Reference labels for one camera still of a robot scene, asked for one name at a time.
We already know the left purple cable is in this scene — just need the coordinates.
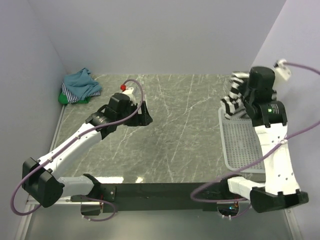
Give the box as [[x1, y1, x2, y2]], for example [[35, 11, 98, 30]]
[[9, 79, 146, 223]]

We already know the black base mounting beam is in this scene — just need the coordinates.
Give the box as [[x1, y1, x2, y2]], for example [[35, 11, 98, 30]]
[[70, 182, 253, 215]]

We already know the aluminium rail frame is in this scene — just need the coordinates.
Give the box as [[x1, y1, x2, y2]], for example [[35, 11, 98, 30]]
[[14, 104, 83, 240]]

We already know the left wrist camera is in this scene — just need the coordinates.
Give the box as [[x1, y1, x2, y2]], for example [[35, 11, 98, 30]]
[[120, 84, 137, 105]]

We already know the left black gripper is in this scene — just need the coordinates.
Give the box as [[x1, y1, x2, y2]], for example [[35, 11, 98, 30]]
[[116, 100, 152, 126]]

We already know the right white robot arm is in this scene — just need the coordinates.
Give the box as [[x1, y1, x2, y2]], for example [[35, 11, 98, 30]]
[[219, 65, 309, 213]]

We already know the black white striped tank top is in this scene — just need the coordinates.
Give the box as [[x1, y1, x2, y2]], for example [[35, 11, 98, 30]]
[[220, 71, 278, 121]]

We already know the green folded tank top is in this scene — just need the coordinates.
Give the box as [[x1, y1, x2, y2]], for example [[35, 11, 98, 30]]
[[58, 92, 91, 105]]

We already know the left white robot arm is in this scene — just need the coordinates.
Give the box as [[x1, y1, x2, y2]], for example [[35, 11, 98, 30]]
[[22, 90, 153, 208]]

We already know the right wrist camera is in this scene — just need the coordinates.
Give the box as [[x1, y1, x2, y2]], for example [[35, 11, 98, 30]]
[[273, 58, 292, 82]]

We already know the blue striped folded tank top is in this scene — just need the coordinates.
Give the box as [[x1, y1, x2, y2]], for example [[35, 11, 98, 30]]
[[58, 83, 101, 105]]

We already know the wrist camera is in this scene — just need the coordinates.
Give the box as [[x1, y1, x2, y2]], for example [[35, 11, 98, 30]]
[[273, 58, 292, 82], [120, 84, 137, 105]]

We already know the white plastic mesh basket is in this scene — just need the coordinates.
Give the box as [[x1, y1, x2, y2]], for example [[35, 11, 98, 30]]
[[218, 107, 263, 171]]

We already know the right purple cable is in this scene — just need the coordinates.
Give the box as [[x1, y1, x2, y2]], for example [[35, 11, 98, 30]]
[[190, 61, 320, 208]]

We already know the teal folded tank top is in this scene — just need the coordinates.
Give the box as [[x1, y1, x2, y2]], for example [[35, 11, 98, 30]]
[[63, 68, 102, 100]]

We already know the purple cable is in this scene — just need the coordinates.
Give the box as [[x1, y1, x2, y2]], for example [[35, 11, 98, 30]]
[[9, 79, 146, 223], [190, 61, 320, 208]]

